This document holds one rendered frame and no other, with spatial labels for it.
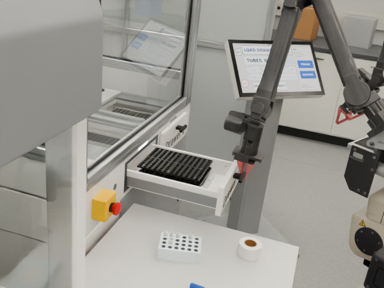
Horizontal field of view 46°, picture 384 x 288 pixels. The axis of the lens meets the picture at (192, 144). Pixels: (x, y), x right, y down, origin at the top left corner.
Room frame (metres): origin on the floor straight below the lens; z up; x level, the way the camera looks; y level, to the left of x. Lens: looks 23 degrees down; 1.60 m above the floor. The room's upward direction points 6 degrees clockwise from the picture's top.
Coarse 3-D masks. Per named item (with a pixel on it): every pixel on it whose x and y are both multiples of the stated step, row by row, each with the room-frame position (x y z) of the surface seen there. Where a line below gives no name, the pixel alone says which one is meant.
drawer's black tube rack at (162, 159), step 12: (156, 156) 1.48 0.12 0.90; (168, 156) 1.50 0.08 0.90; (180, 156) 1.51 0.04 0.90; (192, 156) 1.52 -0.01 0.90; (144, 168) 1.38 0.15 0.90; (156, 168) 1.39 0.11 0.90; (168, 168) 1.41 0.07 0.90; (180, 168) 1.41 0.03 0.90; (192, 168) 1.43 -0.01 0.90; (180, 180) 1.38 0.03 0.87; (192, 180) 1.34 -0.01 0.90; (204, 180) 1.41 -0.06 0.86
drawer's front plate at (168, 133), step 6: (186, 114) 1.90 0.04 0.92; (174, 120) 1.80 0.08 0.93; (180, 120) 1.82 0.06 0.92; (186, 120) 1.91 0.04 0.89; (168, 126) 1.72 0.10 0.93; (174, 126) 1.75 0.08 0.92; (162, 132) 1.65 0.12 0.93; (168, 132) 1.68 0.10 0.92; (174, 132) 1.76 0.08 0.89; (162, 138) 1.64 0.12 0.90; (168, 138) 1.69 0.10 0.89; (174, 138) 1.77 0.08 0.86; (180, 138) 1.85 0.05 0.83; (162, 144) 1.64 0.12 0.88; (174, 144) 1.78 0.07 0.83
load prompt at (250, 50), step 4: (244, 48) 2.32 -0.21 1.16; (248, 48) 2.33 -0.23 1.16; (252, 48) 2.34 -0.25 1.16; (256, 48) 2.35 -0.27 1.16; (260, 48) 2.36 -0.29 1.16; (264, 48) 2.37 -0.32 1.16; (268, 48) 2.38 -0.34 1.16; (244, 52) 2.30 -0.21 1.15; (248, 52) 2.31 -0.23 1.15; (252, 52) 2.32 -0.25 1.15; (256, 52) 2.33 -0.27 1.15; (260, 52) 2.34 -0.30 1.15; (264, 52) 2.35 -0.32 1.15; (268, 52) 2.36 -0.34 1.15
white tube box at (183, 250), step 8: (160, 240) 1.12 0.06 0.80; (168, 240) 1.13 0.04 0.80; (176, 240) 1.14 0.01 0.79; (184, 240) 1.14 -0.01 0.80; (192, 240) 1.14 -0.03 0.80; (200, 240) 1.15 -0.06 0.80; (160, 248) 1.08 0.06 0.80; (168, 248) 1.09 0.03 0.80; (176, 248) 1.10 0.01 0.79; (184, 248) 1.10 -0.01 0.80; (192, 248) 1.10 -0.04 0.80; (200, 248) 1.11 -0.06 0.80; (160, 256) 1.08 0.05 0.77; (168, 256) 1.08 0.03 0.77; (176, 256) 1.08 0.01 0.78; (184, 256) 1.08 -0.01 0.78; (192, 256) 1.08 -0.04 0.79
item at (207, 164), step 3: (207, 159) 1.50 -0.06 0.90; (207, 162) 1.49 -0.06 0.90; (210, 162) 1.48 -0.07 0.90; (204, 165) 1.45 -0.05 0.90; (207, 165) 1.46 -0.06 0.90; (201, 168) 1.43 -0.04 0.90; (204, 168) 1.44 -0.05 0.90; (207, 168) 1.44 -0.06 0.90; (201, 171) 1.40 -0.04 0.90; (204, 171) 1.40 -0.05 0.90; (198, 174) 1.38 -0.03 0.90; (201, 174) 1.39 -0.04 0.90; (195, 177) 1.35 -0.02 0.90; (198, 177) 1.36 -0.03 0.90; (201, 177) 1.36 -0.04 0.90; (195, 180) 1.34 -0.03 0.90; (198, 180) 1.34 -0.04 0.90
